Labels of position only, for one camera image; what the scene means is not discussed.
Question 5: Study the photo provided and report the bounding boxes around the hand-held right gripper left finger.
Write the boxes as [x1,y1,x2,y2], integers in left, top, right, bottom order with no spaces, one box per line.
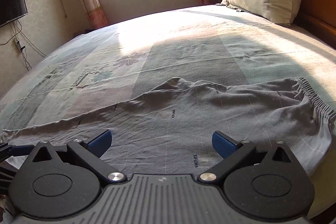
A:
[31,130,128,185]

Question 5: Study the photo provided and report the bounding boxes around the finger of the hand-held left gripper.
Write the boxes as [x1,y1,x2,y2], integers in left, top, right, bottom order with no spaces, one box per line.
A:
[0,163,20,180]
[6,144,36,158]

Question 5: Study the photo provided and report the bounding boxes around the grey pants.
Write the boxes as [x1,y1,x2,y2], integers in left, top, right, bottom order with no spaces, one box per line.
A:
[0,76,336,177]

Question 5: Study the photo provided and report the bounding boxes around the black wall cables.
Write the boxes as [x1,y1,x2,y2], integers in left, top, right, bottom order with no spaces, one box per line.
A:
[0,21,48,72]

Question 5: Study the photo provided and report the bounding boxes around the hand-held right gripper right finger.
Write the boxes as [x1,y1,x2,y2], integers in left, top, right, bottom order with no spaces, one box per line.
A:
[197,131,298,185]

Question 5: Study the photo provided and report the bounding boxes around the black wall television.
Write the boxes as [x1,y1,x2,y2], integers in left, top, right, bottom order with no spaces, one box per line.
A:
[0,0,28,28]

